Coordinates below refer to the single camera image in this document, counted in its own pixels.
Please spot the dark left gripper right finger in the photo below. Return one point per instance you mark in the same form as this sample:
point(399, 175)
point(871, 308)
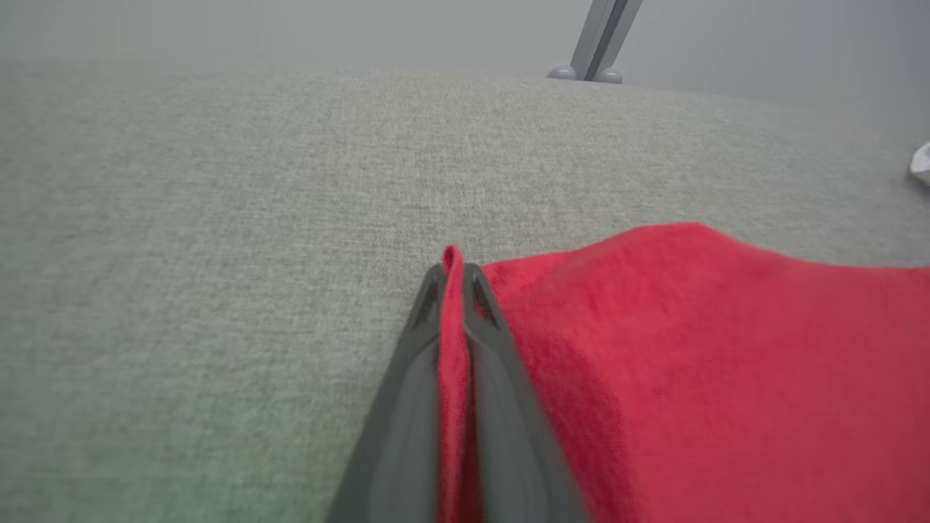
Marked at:
point(508, 436)

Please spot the grey partition post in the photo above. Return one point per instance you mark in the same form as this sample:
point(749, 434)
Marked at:
point(599, 36)

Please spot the red jersey with white trim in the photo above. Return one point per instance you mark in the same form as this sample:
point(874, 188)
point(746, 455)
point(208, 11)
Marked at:
point(690, 363)

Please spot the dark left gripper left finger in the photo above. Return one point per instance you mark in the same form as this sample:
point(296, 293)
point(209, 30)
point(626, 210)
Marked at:
point(399, 421)

